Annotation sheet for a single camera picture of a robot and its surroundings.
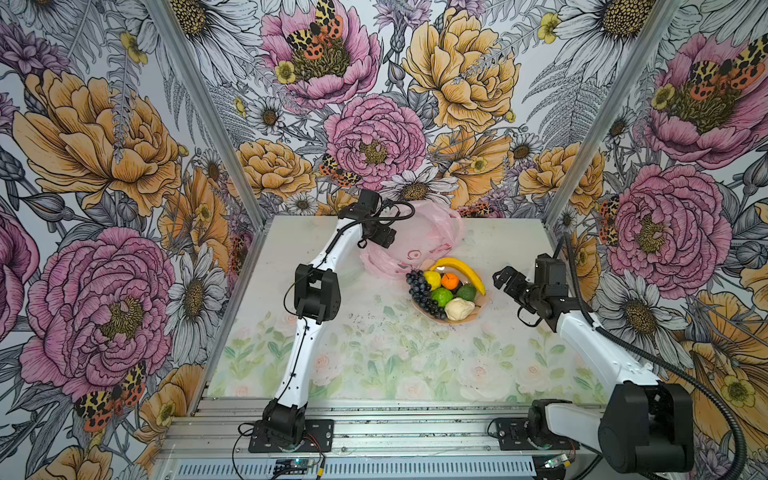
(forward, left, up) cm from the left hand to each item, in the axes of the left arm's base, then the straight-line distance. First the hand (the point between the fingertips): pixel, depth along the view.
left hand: (379, 239), depth 106 cm
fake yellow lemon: (-16, -17, -1) cm, 24 cm away
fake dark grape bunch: (-21, -13, +1) cm, 25 cm away
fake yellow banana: (-9, -24, -2) cm, 26 cm away
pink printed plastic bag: (+9, -21, -4) cm, 23 cm away
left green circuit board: (-63, +20, -9) cm, 67 cm away
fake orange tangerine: (-18, -22, 0) cm, 29 cm away
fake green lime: (-22, -19, -1) cm, 30 cm away
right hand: (-24, -36, +5) cm, 44 cm away
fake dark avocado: (-20, -27, -2) cm, 34 cm away
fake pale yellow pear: (-27, -23, -1) cm, 36 cm away
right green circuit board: (-63, -42, -8) cm, 77 cm away
